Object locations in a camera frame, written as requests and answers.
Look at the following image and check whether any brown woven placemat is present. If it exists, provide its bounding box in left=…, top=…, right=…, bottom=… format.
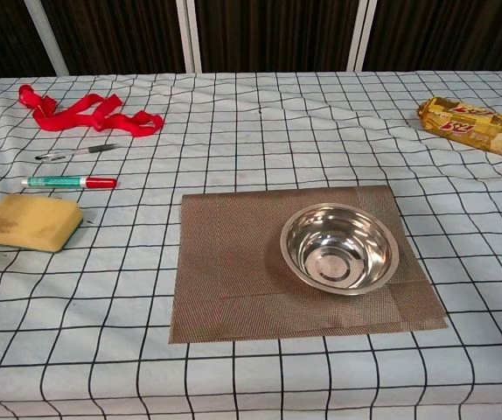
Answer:
left=168, top=185, right=449, bottom=346

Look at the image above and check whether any stainless steel bowl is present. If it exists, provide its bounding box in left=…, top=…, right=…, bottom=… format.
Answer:
left=280, top=203, right=401, bottom=297

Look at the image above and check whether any clear black ballpoint pen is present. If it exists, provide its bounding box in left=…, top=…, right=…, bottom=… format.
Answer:
left=34, top=143, right=119, bottom=162

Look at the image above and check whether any green marker with red cap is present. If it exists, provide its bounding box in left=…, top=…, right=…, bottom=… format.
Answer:
left=21, top=175, right=118, bottom=190

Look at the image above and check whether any white black checked tablecloth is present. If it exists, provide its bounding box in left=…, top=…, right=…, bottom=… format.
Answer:
left=0, top=69, right=502, bottom=420

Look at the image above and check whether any red ribbon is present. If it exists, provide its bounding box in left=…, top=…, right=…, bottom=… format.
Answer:
left=17, top=84, right=164, bottom=139

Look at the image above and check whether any yellow sponge block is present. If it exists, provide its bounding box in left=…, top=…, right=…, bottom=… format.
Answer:
left=0, top=193, right=84, bottom=254

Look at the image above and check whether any gold biscuit packet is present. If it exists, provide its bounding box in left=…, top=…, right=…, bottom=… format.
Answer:
left=416, top=96, right=502, bottom=164

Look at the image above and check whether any white double partition post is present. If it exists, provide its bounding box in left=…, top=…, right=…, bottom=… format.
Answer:
left=176, top=0, right=203, bottom=74

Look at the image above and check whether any white slanted partition post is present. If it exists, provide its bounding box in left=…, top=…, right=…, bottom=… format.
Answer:
left=24, top=0, right=69, bottom=76

